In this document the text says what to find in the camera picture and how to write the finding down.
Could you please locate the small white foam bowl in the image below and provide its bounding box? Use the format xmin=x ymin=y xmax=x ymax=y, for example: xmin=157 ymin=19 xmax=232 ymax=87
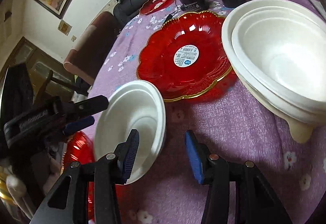
xmin=93 ymin=80 xmax=166 ymax=184

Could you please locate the cream plastic bowl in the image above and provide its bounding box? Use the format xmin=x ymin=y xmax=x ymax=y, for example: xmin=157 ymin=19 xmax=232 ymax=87
xmin=239 ymin=73 xmax=326 ymax=144

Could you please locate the large red flower plate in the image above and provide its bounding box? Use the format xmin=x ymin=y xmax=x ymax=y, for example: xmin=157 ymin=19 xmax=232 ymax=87
xmin=137 ymin=11 xmax=237 ymax=103

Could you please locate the left hand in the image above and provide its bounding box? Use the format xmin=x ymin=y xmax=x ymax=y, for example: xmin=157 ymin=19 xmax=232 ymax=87
xmin=6 ymin=158 xmax=62 ymax=220

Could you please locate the brown armchair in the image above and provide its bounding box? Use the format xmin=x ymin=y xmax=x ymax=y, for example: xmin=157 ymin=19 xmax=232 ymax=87
xmin=64 ymin=11 xmax=120 ymax=85

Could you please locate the dark wooden chair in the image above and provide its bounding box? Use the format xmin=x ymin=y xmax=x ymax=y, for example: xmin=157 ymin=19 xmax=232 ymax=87
xmin=34 ymin=70 xmax=88 ymax=104

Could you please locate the wooden cabinet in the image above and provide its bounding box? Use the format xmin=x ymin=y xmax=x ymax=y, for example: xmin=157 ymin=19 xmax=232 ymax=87
xmin=1 ymin=37 xmax=75 ymax=96

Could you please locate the purple floral tablecloth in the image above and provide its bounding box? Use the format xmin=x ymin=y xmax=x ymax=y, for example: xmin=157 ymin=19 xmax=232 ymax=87
xmin=89 ymin=0 xmax=325 ymax=223

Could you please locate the black power adapter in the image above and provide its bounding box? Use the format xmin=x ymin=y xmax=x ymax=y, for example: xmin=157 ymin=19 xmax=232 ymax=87
xmin=164 ymin=13 xmax=174 ymax=23

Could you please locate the far red flower plate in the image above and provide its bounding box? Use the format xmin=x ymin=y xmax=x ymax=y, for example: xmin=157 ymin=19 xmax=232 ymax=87
xmin=139 ymin=0 xmax=174 ymax=15

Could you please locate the white notepad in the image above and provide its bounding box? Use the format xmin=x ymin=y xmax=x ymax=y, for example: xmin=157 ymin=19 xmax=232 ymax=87
xmin=309 ymin=0 xmax=326 ymax=20

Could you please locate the small wall plaque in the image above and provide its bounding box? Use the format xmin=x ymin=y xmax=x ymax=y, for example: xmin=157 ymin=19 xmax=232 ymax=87
xmin=58 ymin=20 xmax=72 ymax=35

